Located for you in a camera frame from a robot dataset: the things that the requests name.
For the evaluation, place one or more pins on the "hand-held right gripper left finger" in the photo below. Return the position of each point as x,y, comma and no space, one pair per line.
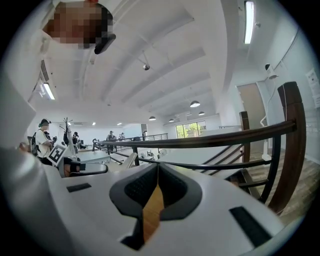
100,212

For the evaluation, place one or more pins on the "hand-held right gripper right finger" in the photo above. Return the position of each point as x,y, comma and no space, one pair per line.
212,225

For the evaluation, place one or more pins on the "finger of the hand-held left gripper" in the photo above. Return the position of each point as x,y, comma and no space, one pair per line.
96,168

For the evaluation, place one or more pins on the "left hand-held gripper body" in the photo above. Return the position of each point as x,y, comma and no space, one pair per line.
57,155

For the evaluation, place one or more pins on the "light blue table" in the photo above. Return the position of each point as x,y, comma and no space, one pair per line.
95,157

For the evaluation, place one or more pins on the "black coat rack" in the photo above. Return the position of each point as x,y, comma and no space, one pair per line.
67,125

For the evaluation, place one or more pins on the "wooden table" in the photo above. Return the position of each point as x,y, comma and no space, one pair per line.
152,215

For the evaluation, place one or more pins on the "short ceiling tube light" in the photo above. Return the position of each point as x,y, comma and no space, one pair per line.
49,91

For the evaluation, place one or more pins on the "ceiling air vent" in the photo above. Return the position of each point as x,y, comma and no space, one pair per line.
45,71

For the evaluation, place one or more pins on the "glass window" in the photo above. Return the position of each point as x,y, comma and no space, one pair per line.
190,130

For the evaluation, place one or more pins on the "black metal railing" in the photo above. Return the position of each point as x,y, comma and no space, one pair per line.
250,134

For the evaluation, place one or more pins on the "ceiling spot fixture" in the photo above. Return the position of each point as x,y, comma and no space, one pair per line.
146,67

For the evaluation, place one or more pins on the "person's head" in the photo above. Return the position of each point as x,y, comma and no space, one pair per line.
75,25

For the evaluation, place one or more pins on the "long ceiling tube light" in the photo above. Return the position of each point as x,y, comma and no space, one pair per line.
249,22

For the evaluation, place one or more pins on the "dark wooden railing post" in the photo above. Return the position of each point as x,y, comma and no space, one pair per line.
292,150
245,130

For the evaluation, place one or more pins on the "black head camera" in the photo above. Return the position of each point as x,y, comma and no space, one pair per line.
105,43

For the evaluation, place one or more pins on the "white wall notice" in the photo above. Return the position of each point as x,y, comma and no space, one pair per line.
313,85

